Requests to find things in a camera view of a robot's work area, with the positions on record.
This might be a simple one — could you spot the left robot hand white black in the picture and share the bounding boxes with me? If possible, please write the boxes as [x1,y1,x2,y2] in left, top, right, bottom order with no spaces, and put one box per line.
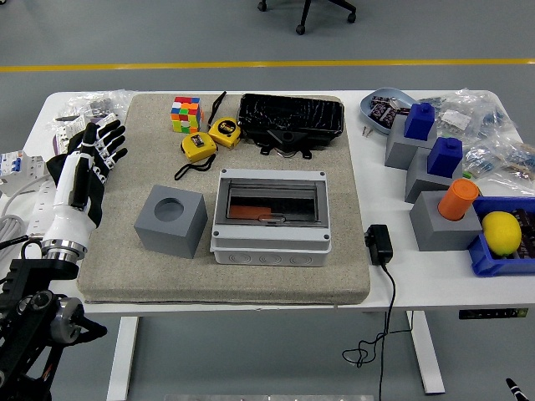
[41,119,129,248]

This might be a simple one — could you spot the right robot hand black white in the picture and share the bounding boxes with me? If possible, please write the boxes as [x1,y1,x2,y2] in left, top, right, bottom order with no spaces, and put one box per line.
[505,378,526,401]

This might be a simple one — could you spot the orange cylinder battery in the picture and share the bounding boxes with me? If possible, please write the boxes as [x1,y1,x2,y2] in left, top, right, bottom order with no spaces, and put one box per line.
[230,204,273,219]
[437,178,481,221]

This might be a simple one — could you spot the smoky transparent box lid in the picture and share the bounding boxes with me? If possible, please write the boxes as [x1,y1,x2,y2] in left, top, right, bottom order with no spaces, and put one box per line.
[225,179,321,225]

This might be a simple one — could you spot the white purple breaker box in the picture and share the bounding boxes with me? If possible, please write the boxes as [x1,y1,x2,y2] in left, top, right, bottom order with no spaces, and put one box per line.
[52,113,122,154]

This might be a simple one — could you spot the black cloth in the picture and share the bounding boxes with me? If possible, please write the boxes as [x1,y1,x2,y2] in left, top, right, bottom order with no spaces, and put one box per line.
[45,132,91,187]

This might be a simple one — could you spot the white circuit breaker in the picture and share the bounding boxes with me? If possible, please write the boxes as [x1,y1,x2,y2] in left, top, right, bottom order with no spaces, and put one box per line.
[0,150,45,185]

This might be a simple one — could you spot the black table control panel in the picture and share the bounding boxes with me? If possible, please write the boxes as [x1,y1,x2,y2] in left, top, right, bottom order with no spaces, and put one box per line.
[458,307,529,321]

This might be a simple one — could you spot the white table leg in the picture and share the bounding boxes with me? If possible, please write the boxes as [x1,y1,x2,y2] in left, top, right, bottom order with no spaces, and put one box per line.
[407,311,446,394]
[106,316,140,401]

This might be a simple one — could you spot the grey block holder round hole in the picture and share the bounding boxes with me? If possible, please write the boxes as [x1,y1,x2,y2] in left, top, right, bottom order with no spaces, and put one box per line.
[133,184,209,259]

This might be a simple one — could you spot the clear plastic parts bag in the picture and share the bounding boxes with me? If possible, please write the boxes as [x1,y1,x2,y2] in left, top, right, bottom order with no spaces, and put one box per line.
[430,87,522,145]
[461,140,535,185]
[53,89,130,126]

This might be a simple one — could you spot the blue storage bin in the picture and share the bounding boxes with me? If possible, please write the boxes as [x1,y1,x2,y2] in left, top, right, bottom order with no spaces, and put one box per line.
[466,195,535,277]

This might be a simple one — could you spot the yellow lemon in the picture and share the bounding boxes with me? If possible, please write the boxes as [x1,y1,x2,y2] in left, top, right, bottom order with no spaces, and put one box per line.
[481,211,522,257]

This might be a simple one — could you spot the large colourful puzzle cube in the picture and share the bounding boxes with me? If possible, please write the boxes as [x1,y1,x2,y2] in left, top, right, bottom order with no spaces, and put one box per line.
[170,96,204,135]

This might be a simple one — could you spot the grey-brown mat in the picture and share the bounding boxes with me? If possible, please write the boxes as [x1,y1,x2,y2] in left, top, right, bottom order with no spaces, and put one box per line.
[77,92,372,305]

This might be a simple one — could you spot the blue plastic block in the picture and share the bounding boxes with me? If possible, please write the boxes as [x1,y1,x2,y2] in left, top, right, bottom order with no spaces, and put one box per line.
[425,136,464,179]
[403,102,437,141]

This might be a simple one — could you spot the black plastic tray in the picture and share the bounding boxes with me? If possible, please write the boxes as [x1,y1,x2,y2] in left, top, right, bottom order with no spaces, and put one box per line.
[237,93,346,148]

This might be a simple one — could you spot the dark snack packets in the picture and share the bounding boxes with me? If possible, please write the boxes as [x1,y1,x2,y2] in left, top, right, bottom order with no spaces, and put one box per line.
[369,94,413,129]

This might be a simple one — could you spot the black office chair base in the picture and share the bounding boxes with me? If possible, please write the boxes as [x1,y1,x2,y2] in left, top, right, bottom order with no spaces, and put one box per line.
[257,0,358,36]

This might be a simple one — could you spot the pale blue plate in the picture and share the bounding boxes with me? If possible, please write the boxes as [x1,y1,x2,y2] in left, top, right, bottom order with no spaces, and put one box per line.
[359,87,419,135]

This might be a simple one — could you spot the grey cable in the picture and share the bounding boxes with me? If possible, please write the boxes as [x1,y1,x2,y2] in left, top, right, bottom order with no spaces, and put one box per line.
[0,175,54,251]

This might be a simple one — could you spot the yellow tape measure black strap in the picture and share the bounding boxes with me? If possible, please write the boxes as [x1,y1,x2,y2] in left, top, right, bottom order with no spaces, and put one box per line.
[206,90,242,150]
[173,131,218,181]

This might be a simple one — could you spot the black power adapter with cord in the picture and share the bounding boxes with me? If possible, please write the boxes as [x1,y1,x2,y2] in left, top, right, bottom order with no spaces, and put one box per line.
[342,224,415,401]

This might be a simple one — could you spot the grey electrical enclosure box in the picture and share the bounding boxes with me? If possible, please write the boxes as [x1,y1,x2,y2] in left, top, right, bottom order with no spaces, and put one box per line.
[208,168,334,267]

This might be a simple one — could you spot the black triangular bracket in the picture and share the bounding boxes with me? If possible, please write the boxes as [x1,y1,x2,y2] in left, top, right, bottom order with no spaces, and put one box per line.
[257,128,313,160]

